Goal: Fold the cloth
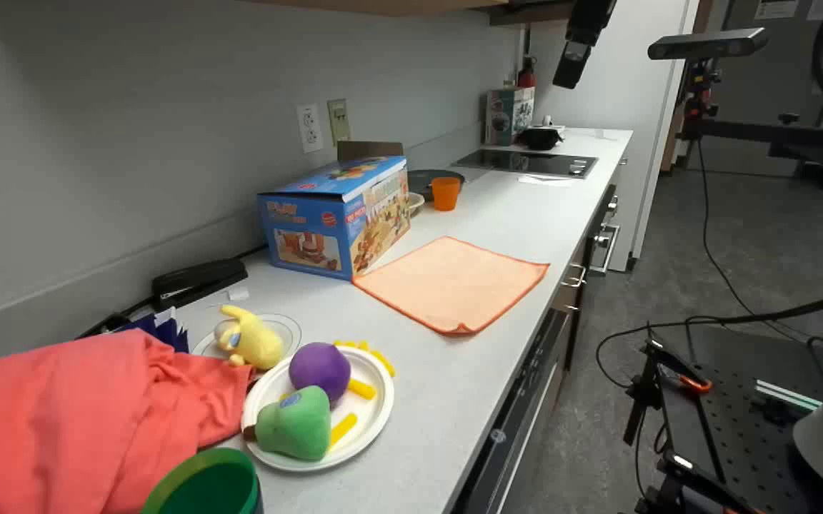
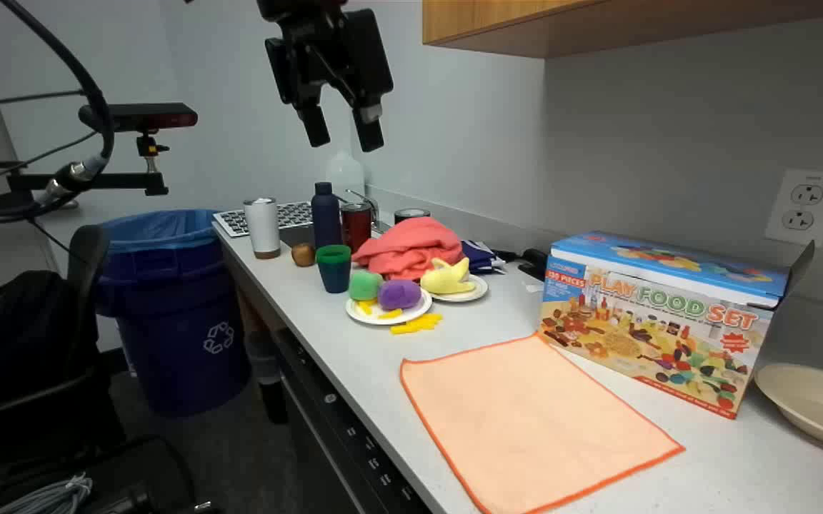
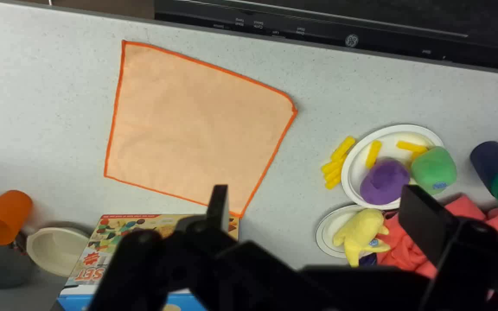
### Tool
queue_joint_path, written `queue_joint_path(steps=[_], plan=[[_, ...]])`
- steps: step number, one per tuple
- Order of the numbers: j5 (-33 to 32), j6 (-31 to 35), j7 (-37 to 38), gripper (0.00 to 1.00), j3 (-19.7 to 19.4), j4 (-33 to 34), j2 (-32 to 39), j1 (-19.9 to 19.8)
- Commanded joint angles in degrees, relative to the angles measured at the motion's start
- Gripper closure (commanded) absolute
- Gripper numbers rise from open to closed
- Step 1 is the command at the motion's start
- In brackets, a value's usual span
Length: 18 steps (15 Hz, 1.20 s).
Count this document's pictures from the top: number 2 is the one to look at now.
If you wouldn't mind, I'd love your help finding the dark blue bottle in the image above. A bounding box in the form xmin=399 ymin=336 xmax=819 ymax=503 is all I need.
xmin=308 ymin=179 xmax=342 ymax=252

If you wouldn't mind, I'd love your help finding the play food set box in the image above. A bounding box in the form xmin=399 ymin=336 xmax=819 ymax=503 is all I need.
xmin=534 ymin=234 xmax=817 ymax=423

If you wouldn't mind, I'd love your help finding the beige plate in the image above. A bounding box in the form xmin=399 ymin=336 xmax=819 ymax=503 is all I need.
xmin=751 ymin=360 xmax=823 ymax=453

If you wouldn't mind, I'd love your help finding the small white plate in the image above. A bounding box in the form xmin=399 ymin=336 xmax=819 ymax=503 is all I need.
xmin=425 ymin=272 xmax=492 ymax=306

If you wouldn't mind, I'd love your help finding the dark metal can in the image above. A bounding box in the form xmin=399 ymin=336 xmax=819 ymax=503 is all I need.
xmin=392 ymin=204 xmax=434 ymax=224

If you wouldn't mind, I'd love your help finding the purple plush ball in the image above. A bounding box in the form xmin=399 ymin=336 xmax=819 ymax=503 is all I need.
xmin=378 ymin=277 xmax=422 ymax=313

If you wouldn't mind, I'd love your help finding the translucent white bottle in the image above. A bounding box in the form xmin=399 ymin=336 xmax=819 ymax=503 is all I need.
xmin=322 ymin=140 xmax=368 ymax=207

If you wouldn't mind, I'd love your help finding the white wall outlet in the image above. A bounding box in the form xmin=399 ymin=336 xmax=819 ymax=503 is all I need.
xmin=762 ymin=165 xmax=823 ymax=249

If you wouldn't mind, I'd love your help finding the dark blue folded object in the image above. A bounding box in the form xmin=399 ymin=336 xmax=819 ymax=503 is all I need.
xmin=459 ymin=236 xmax=508 ymax=277

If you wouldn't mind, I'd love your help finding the yellow plush toy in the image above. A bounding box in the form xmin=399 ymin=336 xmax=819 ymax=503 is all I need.
xmin=417 ymin=253 xmax=479 ymax=296

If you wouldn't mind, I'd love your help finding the large white plate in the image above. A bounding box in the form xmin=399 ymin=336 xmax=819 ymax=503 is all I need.
xmin=342 ymin=282 xmax=434 ymax=329

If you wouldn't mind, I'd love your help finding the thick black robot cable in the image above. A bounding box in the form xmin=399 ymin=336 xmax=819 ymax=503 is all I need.
xmin=0 ymin=0 xmax=121 ymax=227

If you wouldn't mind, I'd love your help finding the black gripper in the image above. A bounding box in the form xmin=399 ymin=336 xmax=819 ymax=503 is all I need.
xmin=264 ymin=7 xmax=398 ymax=156

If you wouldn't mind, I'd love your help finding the blue recycling bin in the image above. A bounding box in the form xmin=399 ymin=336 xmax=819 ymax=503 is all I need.
xmin=94 ymin=207 xmax=252 ymax=419

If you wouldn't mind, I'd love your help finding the dark red cup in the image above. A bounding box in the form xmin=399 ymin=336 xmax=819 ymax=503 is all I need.
xmin=339 ymin=203 xmax=378 ymax=253

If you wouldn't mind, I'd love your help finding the green plush pear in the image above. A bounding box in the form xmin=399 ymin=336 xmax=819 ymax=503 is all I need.
xmin=347 ymin=269 xmax=387 ymax=306

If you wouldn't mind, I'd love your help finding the orange microfibre cloth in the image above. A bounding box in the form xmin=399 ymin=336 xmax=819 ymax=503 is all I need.
xmin=398 ymin=330 xmax=689 ymax=514

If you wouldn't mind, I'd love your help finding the red crumpled cloth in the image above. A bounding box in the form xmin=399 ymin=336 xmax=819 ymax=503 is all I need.
xmin=352 ymin=213 xmax=465 ymax=286

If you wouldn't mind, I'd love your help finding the black equipment with silver parts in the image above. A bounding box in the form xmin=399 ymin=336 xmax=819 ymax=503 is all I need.
xmin=228 ymin=266 xmax=434 ymax=514

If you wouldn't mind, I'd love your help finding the wooden wall cabinet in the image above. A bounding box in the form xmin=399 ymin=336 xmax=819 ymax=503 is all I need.
xmin=419 ymin=0 xmax=823 ymax=59

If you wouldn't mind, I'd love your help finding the yellow toy food piece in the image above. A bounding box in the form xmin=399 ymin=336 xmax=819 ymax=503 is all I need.
xmin=388 ymin=307 xmax=447 ymax=336

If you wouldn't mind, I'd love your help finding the black office chair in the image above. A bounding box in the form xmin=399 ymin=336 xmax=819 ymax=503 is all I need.
xmin=0 ymin=222 xmax=114 ymax=450

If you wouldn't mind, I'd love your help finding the black stereo camera bar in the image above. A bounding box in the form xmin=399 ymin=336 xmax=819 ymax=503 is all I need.
xmin=78 ymin=100 xmax=201 ymax=135

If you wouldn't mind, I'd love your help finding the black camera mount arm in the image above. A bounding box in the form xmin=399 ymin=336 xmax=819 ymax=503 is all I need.
xmin=0 ymin=132 xmax=174 ymax=199

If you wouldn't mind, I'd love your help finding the green bowl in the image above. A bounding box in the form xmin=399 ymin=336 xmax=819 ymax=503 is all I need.
xmin=315 ymin=242 xmax=354 ymax=296

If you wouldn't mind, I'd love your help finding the grey computer keyboard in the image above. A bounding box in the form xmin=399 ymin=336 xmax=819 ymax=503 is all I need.
xmin=212 ymin=197 xmax=317 ymax=240

